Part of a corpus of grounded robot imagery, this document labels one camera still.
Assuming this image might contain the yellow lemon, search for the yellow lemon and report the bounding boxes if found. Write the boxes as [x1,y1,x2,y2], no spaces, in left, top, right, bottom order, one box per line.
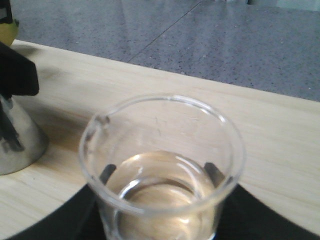
[0,18,20,47]

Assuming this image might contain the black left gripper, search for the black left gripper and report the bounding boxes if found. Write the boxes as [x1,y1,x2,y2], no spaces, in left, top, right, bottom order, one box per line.
[0,0,39,99]

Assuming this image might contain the wooden cutting board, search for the wooden cutting board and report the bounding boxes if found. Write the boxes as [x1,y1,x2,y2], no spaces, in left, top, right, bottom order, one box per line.
[0,40,320,239]

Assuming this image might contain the small glass beaker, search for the small glass beaker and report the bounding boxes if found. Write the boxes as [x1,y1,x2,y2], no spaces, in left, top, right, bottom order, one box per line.
[79,94,246,240]

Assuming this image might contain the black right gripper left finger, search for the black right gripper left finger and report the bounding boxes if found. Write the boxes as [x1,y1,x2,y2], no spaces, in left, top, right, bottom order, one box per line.
[7,163,117,240]

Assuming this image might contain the steel double jigger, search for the steel double jigger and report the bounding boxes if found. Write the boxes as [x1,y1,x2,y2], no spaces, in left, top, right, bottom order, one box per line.
[0,96,49,175]

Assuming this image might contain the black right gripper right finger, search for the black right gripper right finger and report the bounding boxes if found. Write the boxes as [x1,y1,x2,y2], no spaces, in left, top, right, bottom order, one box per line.
[203,161,320,240]

